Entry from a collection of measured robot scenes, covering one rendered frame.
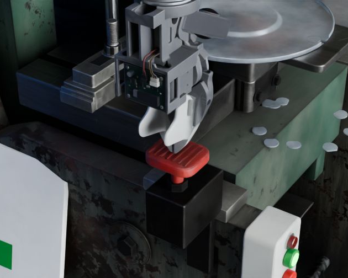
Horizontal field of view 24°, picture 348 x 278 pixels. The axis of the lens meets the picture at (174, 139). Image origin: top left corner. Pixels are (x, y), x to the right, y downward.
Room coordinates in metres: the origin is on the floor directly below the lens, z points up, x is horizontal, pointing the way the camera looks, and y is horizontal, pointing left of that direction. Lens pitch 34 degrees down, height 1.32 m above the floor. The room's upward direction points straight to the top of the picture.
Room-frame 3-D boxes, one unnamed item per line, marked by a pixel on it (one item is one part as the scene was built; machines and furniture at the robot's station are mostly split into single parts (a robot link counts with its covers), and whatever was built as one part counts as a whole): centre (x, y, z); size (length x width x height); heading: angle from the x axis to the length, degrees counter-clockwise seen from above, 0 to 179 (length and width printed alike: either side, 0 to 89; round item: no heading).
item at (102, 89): (1.08, 0.10, 0.76); 0.17 x 0.06 x 0.10; 146
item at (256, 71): (1.12, -0.14, 0.72); 0.25 x 0.14 x 0.14; 56
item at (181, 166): (0.81, 0.00, 0.72); 0.07 x 0.06 x 0.08; 56
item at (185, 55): (0.79, 0.01, 0.92); 0.09 x 0.08 x 0.12; 146
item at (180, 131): (0.78, 0.00, 0.81); 0.06 x 0.03 x 0.09; 146
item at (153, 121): (0.80, 0.02, 0.81); 0.06 x 0.03 x 0.09; 146
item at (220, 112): (1.22, 0.00, 0.68); 0.45 x 0.30 x 0.06; 146
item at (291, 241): (0.82, -0.16, 0.61); 0.02 x 0.01 x 0.02; 146
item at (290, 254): (0.82, -0.16, 0.58); 0.03 x 0.01 x 0.03; 146
